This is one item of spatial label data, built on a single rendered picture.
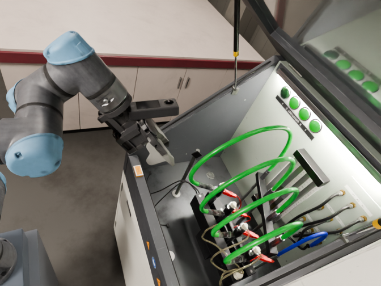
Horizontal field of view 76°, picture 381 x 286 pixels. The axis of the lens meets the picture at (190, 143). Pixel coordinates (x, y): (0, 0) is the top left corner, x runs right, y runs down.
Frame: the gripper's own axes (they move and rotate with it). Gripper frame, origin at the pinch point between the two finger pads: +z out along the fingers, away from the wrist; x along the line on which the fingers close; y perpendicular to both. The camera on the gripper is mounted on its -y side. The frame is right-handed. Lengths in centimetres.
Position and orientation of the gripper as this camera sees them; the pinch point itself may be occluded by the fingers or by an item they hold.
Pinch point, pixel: (170, 151)
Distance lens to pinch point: 65.4
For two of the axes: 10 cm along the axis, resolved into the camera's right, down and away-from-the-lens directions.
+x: 2.5, 6.0, -7.6
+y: -8.5, 5.1, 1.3
